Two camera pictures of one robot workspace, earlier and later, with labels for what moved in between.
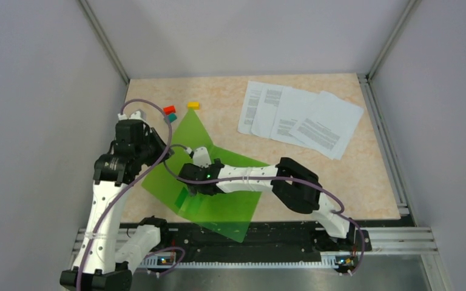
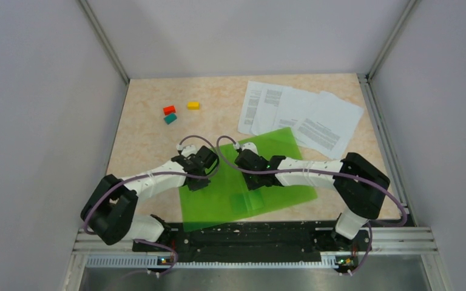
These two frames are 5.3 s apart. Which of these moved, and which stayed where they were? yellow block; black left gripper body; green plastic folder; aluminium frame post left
Moved: green plastic folder; black left gripper body
Stayed: aluminium frame post left; yellow block
